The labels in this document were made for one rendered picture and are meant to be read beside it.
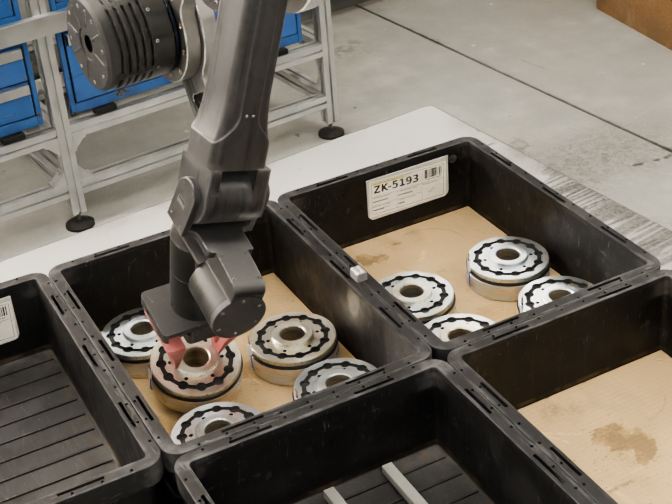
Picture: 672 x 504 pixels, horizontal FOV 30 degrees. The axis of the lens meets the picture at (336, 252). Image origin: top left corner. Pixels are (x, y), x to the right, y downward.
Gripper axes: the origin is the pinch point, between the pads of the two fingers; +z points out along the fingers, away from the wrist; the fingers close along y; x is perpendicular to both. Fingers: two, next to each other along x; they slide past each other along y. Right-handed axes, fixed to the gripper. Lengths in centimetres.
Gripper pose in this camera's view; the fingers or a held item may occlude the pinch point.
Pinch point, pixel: (195, 352)
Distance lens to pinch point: 139.7
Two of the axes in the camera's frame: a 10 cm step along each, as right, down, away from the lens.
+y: 8.8, -2.9, 3.9
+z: -1.0, 6.7, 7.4
